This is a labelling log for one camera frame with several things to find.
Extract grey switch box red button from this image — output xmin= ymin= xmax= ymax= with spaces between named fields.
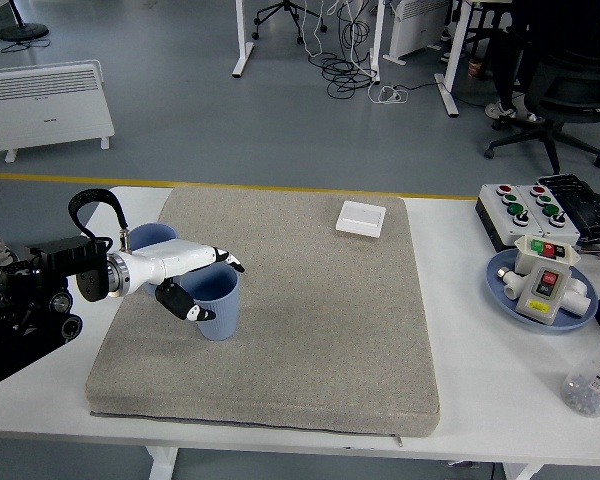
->
xmin=516 ymin=260 xmax=574 ymax=326

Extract blue ribbed plastic cup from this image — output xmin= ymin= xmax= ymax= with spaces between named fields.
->
xmin=172 ymin=263 xmax=241 ymax=342
xmin=128 ymin=222 xmax=180 ymax=299

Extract clear screw bottle red cap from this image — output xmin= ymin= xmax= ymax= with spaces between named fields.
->
xmin=560 ymin=323 xmax=600 ymax=418

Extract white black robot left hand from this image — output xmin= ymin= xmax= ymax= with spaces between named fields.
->
xmin=124 ymin=238 xmax=246 ymax=322

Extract white desk leg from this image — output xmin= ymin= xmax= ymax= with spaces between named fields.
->
xmin=231 ymin=0 xmax=255 ymax=78
xmin=433 ymin=0 xmax=474 ymax=119
xmin=367 ymin=0 xmax=386 ymax=84

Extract white wall switch plate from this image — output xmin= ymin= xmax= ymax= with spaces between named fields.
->
xmin=335 ymin=200 xmax=387 ymax=239

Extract white pipe fitting metal end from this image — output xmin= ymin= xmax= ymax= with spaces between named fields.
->
xmin=496 ymin=267 xmax=526 ymax=301

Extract large white panel heater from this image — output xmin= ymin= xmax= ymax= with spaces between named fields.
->
xmin=0 ymin=59 xmax=116 ymax=163

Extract beige switch box three buttons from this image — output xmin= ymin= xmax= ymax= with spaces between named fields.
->
xmin=513 ymin=234 xmax=581 ymax=274

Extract black star chair base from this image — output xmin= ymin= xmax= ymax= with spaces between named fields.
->
xmin=252 ymin=0 xmax=329 ymax=45

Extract white push-button control box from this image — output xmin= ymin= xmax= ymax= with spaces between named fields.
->
xmin=515 ymin=183 xmax=582 ymax=247
xmin=475 ymin=183 xmax=548 ymax=253

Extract black office chair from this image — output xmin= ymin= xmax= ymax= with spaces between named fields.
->
xmin=483 ymin=47 xmax=600 ymax=176

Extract white plastic pipe tee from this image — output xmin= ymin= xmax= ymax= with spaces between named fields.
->
xmin=559 ymin=277 xmax=599 ymax=321

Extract black plastic tool tray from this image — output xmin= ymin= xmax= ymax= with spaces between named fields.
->
xmin=537 ymin=173 xmax=600 ymax=246

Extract blue round plate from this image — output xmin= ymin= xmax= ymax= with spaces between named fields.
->
xmin=485 ymin=248 xmax=600 ymax=333

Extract white table leg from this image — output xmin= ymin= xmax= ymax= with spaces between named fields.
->
xmin=502 ymin=462 xmax=546 ymax=480
xmin=147 ymin=446 xmax=180 ymax=480

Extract black fan stand base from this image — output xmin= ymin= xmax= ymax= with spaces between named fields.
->
xmin=0 ymin=0 xmax=50 ymax=41

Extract black floor cables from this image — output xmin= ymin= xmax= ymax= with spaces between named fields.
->
xmin=307 ymin=0 xmax=381 ymax=100

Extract grey-brown cushion mat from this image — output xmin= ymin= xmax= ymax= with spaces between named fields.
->
xmin=85 ymin=186 xmax=441 ymax=440

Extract white floor cable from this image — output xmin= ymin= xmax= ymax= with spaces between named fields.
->
xmin=367 ymin=83 xmax=410 ymax=106

